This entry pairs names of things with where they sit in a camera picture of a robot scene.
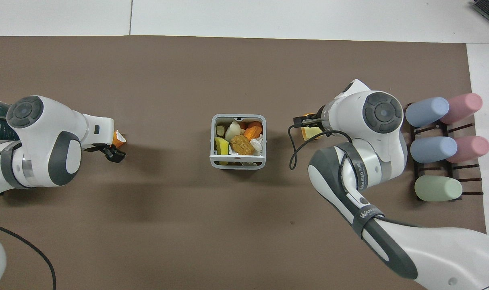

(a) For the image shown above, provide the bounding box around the yellow trash piece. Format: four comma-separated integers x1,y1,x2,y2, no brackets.
302,114,324,141

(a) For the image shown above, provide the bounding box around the black cable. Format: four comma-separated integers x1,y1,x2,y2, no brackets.
288,124,354,170
0,221,57,290

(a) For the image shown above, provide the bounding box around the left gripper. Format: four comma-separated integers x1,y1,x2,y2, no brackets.
85,143,117,158

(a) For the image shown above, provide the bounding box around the green cup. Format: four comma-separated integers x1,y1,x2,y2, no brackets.
414,175,463,202

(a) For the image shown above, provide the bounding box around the brown bread piece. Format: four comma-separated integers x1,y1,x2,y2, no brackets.
230,135,255,156

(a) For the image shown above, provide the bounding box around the blue cup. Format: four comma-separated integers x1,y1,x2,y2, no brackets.
410,136,458,164
405,97,450,128

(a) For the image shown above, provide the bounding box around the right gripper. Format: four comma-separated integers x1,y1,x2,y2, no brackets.
308,106,326,131

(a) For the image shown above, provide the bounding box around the pink cup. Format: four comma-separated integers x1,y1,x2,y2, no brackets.
439,93,484,125
446,135,489,164

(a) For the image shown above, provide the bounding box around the dark brown cup rack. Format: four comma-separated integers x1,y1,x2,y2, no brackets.
405,102,484,201

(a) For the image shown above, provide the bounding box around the white onion piece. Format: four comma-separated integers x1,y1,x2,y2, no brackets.
224,120,242,142

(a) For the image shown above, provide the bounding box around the orange carrot piece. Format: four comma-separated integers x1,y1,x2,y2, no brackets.
244,121,263,140

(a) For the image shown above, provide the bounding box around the grey open trash bin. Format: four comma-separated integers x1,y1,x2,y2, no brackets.
210,114,267,170

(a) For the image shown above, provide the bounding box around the orange white trash piece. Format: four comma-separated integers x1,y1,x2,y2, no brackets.
112,130,127,149

